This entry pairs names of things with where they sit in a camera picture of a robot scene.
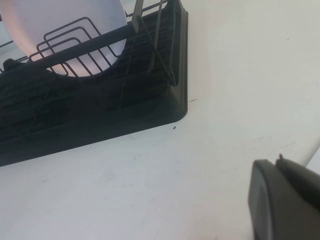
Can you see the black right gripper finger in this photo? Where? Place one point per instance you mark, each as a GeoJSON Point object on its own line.
{"type": "Point", "coordinates": [280, 205]}

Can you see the pink round plate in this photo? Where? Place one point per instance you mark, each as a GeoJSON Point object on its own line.
{"type": "Point", "coordinates": [62, 15]}

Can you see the black plastic drain tray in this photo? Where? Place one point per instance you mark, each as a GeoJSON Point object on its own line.
{"type": "Point", "coordinates": [100, 125]}

